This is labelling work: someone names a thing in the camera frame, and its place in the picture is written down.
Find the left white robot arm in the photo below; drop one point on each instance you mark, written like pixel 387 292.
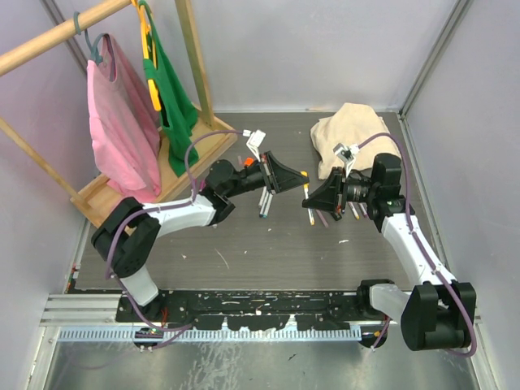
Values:
pixel 128 234

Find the yellow clothes hanger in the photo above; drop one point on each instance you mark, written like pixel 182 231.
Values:
pixel 148 52

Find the pink pen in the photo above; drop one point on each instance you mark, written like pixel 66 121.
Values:
pixel 322 218

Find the teal cap marker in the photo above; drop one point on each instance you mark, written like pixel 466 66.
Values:
pixel 266 206

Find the wooden clothes rack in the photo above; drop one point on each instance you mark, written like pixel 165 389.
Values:
pixel 210 138

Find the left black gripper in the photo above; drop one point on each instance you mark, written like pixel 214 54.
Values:
pixel 277 177

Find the green shirt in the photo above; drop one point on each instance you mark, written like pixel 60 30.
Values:
pixel 178 115

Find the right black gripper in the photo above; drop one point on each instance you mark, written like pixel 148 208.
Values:
pixel 331 195

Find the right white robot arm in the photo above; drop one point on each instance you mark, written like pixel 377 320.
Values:
pixel 439 312

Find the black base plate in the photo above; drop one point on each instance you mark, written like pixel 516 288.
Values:
pixel 256 310

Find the pink shirt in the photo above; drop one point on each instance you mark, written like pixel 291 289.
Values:
pixel 123 124

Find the orange cap marker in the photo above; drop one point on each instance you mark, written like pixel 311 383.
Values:
pixel 354 211

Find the purple cap marker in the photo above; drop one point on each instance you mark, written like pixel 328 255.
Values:
pixel 363 210

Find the slotted cable duct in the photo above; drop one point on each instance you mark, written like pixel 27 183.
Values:
pixel 146 335

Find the beige cloth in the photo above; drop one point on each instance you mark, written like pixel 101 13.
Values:
pixel 351 124

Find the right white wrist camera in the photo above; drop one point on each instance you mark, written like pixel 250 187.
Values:
pixel 347 154

